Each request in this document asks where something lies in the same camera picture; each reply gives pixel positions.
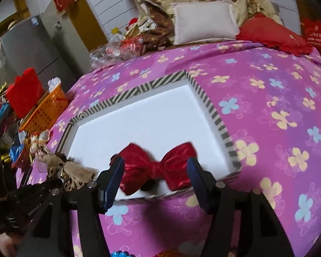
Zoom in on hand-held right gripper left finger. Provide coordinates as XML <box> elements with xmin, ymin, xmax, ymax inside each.
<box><xmin>46</xmin><ymin>156</ymin><xmax>125</xmax><ymax>257</ymax></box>

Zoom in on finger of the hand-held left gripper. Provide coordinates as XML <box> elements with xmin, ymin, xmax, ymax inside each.
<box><xmin>24</xmin><ymin>178</ymin><xmax>64</xmax><ymax>194</ymax></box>

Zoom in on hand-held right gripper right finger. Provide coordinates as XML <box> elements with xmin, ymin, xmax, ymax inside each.
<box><xmin>186</xmin><ymin>157</ymin><xmax>295</xmax><ymax>257</ymax></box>

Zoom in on leopard print bow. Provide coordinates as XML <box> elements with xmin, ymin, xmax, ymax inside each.
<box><xmin>37</xmin><ymin>150</ymin><xmax>100</xmax><ymax>192</ymax></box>

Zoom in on red satin bow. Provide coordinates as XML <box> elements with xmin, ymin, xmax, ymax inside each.
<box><xmin>110</xmin><ymin>142</ymin><xmax>199</xmax><ymax>196</ymax></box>

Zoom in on white striped-edge foam box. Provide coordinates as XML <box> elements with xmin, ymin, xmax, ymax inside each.
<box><xmin>55</xmin><ymin>70</ymin><xmax>243</xmax><ymax>202</ymax></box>

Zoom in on person's left hand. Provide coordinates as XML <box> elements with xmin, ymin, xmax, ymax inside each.
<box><xmin>0</xmin><ymin>232</ymin><xmax>23</xmax><ymax>257</ymax></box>

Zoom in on blue foil ornament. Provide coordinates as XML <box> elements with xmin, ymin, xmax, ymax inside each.
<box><xmin>9</xmin><ymin>144</ymin><xmax>25</xmax><ymax>164</ymax></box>

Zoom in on gold and white ornament balls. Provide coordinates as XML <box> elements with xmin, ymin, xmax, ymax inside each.
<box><xmin>29</xmin><ymin>129</ymin><xmax>52</xmax><ymax>154</ymax></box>

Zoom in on red gold shiny item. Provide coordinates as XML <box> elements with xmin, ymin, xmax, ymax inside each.
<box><xmin>155</xmin><ymin>250</ymin><xmax>183</xmax><ymax>257</ymax></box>

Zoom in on orange plastic basket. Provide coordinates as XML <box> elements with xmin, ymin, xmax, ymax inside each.
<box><xmin>18</xmin><ymin>82</ymin><xmax>70</xmax><ymax>135</ymax></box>

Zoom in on purple floral bedsheet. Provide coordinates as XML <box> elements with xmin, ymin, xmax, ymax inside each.
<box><xmin>16</xmin><ymin>40</ymin><xmax>321</xmax><ymax>257</ymax></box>

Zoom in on red paper bag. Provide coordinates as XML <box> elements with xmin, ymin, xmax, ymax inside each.
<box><xmin>5</xmin><ymin>68</ymin><xmax>46</xmax><ymax>119</ymax></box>

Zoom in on clear plastic bag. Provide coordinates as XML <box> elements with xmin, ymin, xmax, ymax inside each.
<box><xmin>89</xmin><ymin>34</ymin><xmax>145</xmax><ymax>68</ymax></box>

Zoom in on grey refrigerator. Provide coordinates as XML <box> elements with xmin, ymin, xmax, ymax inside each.
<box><xmin>0</xmin><ymin>12</ymin><xmax>79</xmax><ymax>87</ymax></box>

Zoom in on plastic bottle yellow cap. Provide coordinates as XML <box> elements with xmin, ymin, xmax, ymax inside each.
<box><xmin>109</xmin><ymin>27</ymin><xmax>124</xmax><ymax>41</ymax></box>

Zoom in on white pillow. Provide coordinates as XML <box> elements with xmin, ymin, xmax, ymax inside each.
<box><xmin>172</xmin><ymin>1</ymin><xmax>241</xmax><ymax>45</ymax></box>

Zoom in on red pillow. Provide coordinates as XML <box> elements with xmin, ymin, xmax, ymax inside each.
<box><xmin>235</xmin><ymin>14</ymin><xmax>314</xmax><ymax>57</ymax></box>

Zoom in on red plastic bag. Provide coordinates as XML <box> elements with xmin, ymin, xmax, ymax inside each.
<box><xmin>300</xmin><ymin>19</ymin><xmax>321</xmax><ymax>54</ymax></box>

